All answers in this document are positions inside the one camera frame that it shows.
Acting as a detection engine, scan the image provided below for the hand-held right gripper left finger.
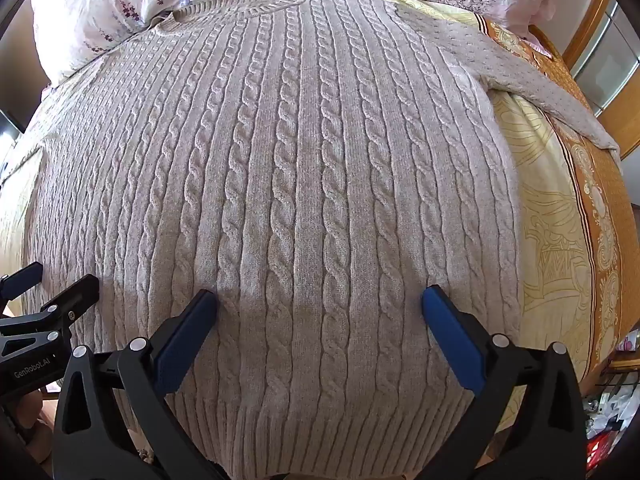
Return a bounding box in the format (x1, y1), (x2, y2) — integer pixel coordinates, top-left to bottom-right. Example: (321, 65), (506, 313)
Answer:
(51, 289), (236, 480)

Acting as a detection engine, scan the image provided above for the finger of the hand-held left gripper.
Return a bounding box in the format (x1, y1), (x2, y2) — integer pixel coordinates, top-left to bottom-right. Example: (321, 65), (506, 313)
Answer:
(0, 274), (101, 342)
(0, 261), (44, 308)

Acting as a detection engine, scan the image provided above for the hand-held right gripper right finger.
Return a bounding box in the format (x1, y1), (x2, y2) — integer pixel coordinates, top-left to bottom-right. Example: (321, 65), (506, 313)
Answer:
(421, 285), (587, 480)

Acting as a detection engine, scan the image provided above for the beige cable-knit sweater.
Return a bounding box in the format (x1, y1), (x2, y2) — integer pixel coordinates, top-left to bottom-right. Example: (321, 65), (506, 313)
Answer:
(0, 0), (622, 477)

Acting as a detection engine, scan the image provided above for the yellow patterned bedsheet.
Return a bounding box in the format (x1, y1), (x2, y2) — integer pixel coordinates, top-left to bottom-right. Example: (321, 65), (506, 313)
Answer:
(0, 0), (639, 433)

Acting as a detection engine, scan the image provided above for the dark screen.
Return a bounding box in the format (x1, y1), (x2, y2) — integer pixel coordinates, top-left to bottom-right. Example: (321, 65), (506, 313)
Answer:
(0, 109), (26, 142)

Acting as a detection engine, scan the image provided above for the pile of assorted clutter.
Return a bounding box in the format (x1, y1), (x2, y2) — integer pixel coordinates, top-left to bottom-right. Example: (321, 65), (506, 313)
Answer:
(582, 329), (640, 467)

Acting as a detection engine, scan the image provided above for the wooden headboard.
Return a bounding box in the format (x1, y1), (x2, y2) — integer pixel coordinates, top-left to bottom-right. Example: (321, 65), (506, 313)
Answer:
(529, 0), (640, 161)

